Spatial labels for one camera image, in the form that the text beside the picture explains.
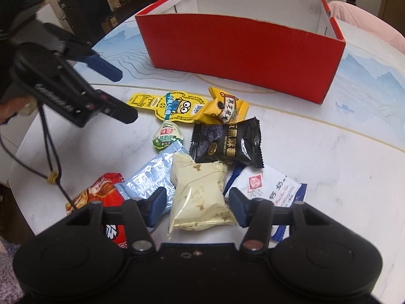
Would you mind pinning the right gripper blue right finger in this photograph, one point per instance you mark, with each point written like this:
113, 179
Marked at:
242, 208

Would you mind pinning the cream yellow snack packet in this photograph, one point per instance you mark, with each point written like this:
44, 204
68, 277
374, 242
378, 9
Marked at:
198, 202

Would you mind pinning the pink jacket on chair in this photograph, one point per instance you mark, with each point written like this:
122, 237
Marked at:
368, 22

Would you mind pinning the wooden door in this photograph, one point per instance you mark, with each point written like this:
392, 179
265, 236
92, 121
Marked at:
393, 13

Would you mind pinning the white blue milk candy packet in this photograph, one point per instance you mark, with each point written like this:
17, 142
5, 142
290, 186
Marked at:
266, 183

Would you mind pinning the white cabinet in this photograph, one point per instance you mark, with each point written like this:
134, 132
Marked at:
46, 14

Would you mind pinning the black sesame snack packet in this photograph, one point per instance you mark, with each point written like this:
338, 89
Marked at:
228, 143

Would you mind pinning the black sideboard cabinet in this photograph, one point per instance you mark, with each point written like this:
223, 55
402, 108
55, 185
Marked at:
85, 17

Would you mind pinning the yellow sesame snack packet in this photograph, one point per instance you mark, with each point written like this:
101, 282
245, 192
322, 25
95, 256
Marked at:
224, 108

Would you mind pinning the blue mountain table runner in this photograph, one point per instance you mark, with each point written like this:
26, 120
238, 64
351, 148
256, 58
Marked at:
366, 97

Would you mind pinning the person's left hand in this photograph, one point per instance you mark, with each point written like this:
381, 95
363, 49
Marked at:
12, 107

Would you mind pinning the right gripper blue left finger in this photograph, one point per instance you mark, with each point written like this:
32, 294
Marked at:
153, 207

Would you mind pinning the yellow minion snack packet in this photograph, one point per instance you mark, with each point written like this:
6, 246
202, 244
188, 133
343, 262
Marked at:
175, 106

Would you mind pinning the light blue snack packet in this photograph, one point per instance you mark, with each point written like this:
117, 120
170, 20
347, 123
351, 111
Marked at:
154, 174

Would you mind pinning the red cardboard box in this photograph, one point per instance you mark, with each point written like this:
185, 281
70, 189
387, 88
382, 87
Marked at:
290, 46

